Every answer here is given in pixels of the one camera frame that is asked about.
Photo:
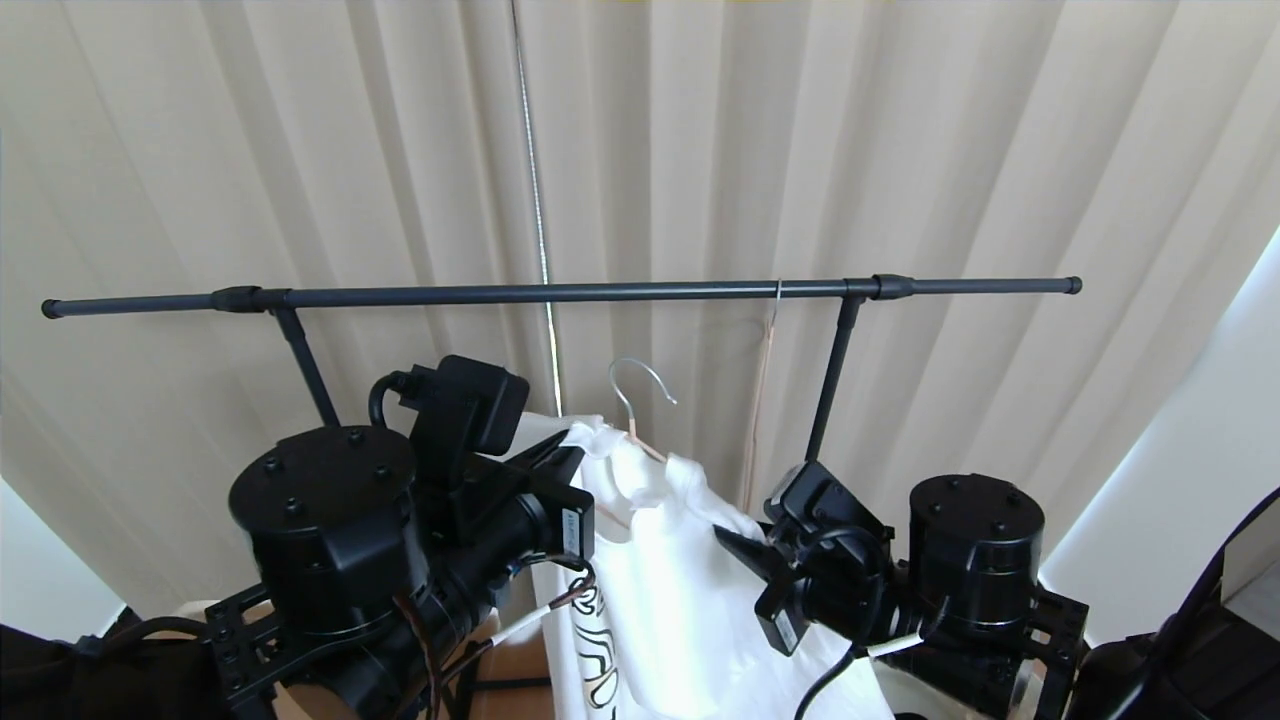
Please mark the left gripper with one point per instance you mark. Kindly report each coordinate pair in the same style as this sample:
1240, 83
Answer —
530, 540

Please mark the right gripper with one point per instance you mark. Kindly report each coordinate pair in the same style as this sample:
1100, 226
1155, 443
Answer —
850, 600

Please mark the white printed shirt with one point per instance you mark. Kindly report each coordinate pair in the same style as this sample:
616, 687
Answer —
680, 600

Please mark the pink clothes hanger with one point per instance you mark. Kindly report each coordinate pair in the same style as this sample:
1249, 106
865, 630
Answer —
640, 363
764, 400

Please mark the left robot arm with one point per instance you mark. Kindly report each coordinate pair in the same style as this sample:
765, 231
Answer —
320, 530

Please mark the black clothes rack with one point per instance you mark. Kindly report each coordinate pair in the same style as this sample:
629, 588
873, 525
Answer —
400, 296

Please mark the beige curtain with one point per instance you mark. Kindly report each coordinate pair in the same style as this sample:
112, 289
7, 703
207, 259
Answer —
250, 150

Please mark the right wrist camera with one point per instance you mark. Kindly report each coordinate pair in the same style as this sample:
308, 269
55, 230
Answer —
825, 505

